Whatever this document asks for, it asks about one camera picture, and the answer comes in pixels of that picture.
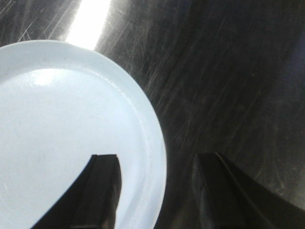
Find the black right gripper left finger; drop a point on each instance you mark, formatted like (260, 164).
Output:
(91, 201)

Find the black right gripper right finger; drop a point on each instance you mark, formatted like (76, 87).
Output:
(227, 198)

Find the light blue plate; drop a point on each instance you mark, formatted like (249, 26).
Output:
(59, 105)

